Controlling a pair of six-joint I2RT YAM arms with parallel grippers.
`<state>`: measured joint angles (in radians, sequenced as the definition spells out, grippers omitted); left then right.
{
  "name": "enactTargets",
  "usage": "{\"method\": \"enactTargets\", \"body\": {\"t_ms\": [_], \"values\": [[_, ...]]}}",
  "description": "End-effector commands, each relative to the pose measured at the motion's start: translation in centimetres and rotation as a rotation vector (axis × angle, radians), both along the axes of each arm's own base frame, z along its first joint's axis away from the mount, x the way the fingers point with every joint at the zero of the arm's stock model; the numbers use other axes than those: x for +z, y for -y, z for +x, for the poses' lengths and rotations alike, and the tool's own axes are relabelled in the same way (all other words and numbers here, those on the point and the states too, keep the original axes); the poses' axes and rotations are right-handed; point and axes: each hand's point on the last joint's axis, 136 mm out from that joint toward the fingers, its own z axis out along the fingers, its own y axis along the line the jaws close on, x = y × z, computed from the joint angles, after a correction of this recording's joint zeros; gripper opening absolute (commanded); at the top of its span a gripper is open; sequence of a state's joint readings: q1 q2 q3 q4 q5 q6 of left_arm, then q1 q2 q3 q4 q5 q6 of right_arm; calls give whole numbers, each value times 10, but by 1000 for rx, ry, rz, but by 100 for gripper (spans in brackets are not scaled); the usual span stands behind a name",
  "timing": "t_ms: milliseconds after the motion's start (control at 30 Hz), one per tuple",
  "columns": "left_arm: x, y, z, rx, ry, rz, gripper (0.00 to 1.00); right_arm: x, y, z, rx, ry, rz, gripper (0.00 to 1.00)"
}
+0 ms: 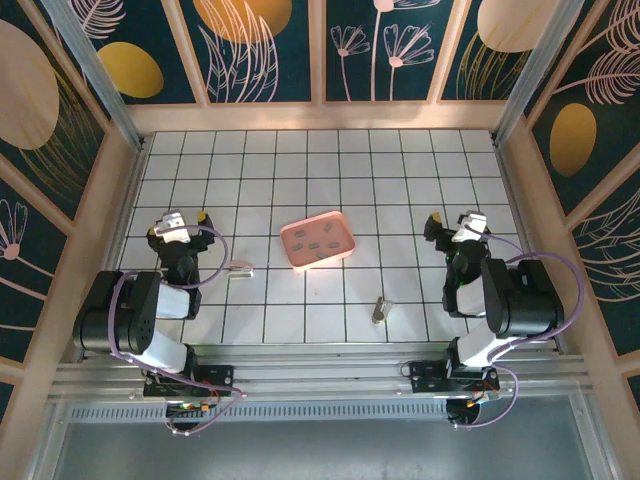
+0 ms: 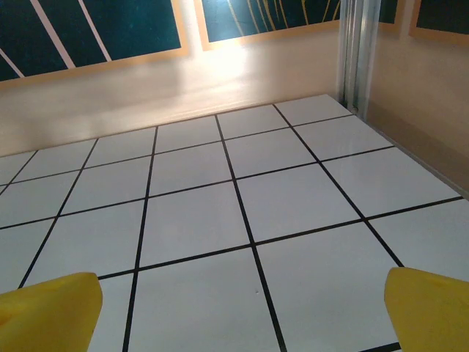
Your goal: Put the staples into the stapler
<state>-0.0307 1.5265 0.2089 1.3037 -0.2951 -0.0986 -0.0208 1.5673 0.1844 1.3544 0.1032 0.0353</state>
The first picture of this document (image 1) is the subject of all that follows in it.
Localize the beige mini stapler tan base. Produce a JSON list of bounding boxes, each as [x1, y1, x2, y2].
[[371, 295, 394, 326]]

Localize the pink plastic tray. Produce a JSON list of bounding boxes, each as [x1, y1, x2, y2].
[[279, 210, 358, 274]]

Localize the perforated metal strip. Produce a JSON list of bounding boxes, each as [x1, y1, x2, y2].
[[64, 402, 584, 422]]

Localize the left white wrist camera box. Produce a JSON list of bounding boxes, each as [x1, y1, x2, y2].
[[152, 211, 191, 245]]

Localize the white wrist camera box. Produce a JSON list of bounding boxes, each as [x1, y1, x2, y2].
[[152, 211, 191, 245], [452, 212, 489, 244]]

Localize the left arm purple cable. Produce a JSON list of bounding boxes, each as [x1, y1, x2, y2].
[[108, 224, 249, 437]]

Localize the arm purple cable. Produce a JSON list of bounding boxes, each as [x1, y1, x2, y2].
[[452, 224, 586, 431], [108, 224, 249, 437]]

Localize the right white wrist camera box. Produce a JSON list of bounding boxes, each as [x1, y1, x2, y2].
[[452, 212, 489, 244]]

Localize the aluminium side rail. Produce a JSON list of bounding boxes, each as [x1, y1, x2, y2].
[[79, 139, 151, 361], [492, 139, 566, 351]]

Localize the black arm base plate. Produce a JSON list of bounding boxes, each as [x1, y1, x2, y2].
[[143, 363, 236, 400], [408, 359, 501, 396]]

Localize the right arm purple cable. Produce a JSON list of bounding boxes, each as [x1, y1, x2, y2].
[[452, 224, 586, 431]]

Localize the dark wall panel single flower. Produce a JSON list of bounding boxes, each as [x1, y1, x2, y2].
[[0, 159, 71, 364]]

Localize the dark wall panel pink leaves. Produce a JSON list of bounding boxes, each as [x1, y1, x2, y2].
[[569, 189, 640, 357]]

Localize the dark wall panel yellow oval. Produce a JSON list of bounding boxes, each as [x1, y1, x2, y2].
[[524, 0, 640, 217], [64, 0, 204, 106]]

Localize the dark wall panel pink flowers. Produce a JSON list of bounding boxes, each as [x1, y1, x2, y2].
[[324, 0, 455, 104]]

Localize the aluminium corner post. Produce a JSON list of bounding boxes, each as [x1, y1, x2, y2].
[[492, 0, 594, 147], [38, 0, 147, 152]]

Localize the aluminium mounting rail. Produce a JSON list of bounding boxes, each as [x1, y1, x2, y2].
[[49, 344, 594, 401]]

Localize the dark wall panel large cream disc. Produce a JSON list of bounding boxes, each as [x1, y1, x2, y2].
[[0, 0, 110, 222]]

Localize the dark wall panel orange sun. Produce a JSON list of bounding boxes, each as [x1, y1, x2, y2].
[[178, 0, 315, 105]]

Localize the dark wall panel cream circle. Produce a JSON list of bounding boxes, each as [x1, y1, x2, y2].
[[438, 0, 554, 102]]

